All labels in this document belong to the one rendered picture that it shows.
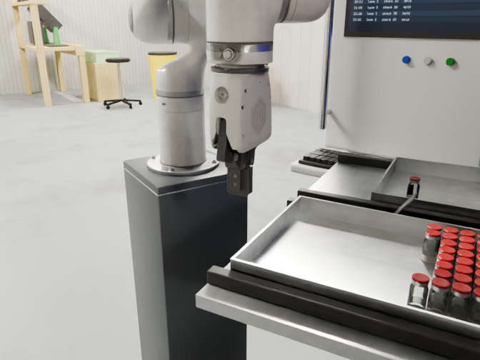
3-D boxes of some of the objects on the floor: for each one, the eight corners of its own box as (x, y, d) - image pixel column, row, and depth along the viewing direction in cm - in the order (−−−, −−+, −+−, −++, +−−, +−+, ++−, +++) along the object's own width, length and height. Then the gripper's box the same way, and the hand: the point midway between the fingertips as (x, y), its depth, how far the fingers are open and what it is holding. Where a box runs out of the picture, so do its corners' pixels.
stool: (113, 102, 695) (108, 56, 671) (146, 103, 683) (142, 56, 659) (93, 108, 641) (88, 59, 617) (128, 111, 629) (124, 60, 606)
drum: (156, 101, 697) (153, 53, 672) (146, 97, 735) (143, 51, 709) (183, 99, 720) (181, 52, 694) (173, 95, 757) (170, 51, 732)
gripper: (241, 54, 64) (241, 173, 70) (181, 62, 52) (188, 206, 58) (289, 56, 61) (284, 181, 67) (238, 65, 48) (238, 218, 55)
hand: (239, 180), depth 62 cm, fingers closed
